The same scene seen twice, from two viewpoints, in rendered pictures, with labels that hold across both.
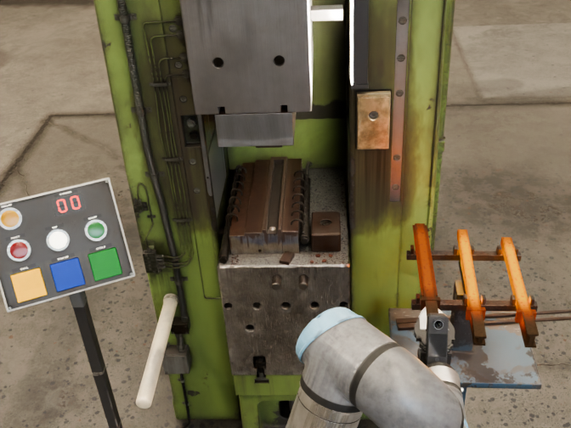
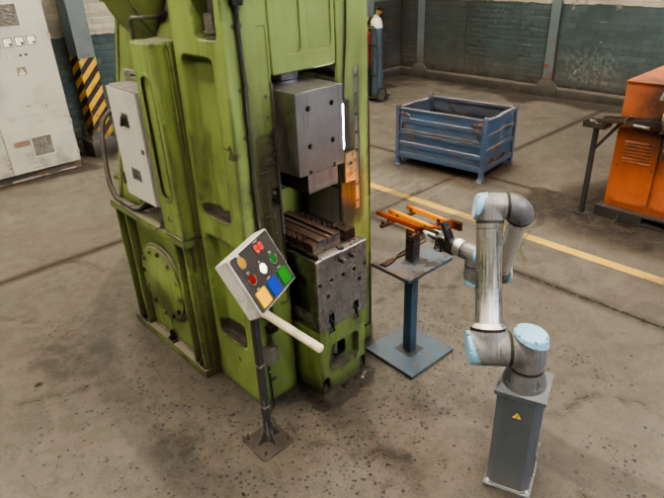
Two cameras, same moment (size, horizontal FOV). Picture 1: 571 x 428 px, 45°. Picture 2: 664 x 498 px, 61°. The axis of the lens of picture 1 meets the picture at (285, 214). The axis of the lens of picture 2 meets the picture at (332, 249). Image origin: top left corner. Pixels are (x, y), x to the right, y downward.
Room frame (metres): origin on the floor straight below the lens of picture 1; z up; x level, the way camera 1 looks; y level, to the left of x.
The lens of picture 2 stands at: (-0.21, 1.99, 2.32)
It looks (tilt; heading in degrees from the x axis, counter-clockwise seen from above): 28 degrees down; 313
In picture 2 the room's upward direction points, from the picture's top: 2 degrees counter-clockwise
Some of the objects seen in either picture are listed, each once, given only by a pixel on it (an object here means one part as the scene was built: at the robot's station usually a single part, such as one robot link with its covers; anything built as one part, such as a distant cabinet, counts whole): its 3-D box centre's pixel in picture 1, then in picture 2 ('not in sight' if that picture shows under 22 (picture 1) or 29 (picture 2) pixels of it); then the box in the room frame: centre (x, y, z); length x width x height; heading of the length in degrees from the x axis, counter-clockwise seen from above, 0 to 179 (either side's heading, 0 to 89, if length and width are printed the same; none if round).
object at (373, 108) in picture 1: (373, 121); (349, 166); (1.73, -0.26, 1.27); 0.09 x 0.02 x 0.17; 85
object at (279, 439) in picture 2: not in sight; (268, 434); (1.58, 0.63, 0.05); 0.22 x 0.22 x 0.09; 85
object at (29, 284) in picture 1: (29, 284); (263, 297); (1.43, 0.68, 1.01); 0.07 x 0.05 x 0.07; 110
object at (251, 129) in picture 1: (260, 96); (295, 170); (1.83, 0.05, 1.32); 0.42 x 0.20 x 0.10; 175
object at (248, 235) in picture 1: (268, 201); (300, 231); (1.83, 0.05, 0.96); 0.42 x 0.20 x 0.09; 175
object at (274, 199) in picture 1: (275, 192); (303, 224); (1.83, 0.03, 0.99); 0.42 x 0.05 x 0.01; 175
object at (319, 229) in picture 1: (325, 231); (342, 230); (1.67, -0.12, 0.95); 0.12 x 0.08 x 0.06; 175
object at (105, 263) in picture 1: (104, 263); (283, 275); (1.50, 0.49, 1.01); 0.07 x 0.05 x 0.07; 110
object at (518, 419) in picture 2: not in sight; (516, 431); (0.50, 0.02, 0.30); 0.22 x 0.22 x 0.60; 15
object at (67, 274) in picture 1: (67, 274); (274, 286); (1.46, 0.59, 1.01); 0.07 x 0.05 x 0.07; 110
